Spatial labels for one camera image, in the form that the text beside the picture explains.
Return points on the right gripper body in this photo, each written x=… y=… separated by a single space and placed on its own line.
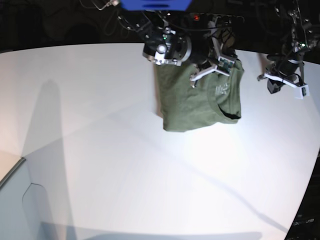
x=205 y=59

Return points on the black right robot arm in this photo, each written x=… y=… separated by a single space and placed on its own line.
x=173 y=36

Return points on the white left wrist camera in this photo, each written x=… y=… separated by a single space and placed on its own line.
x=300 y=92

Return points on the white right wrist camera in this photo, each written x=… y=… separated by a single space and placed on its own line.
x=225 y=65

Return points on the white power strip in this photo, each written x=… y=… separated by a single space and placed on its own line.
x=227 y=18

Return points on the black device with label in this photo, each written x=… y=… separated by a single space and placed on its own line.
x=306 y=224

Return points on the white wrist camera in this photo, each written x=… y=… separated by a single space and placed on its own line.
x=225 y=65
x=300 y=92

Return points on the green t-shirt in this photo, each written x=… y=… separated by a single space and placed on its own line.
x=214 y=99

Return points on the blue plastic box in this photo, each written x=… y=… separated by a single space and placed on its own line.
x=140 y=5

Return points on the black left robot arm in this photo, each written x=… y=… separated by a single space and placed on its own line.
x=298 y=36

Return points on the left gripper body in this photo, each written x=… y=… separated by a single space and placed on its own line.
x=285 y=71

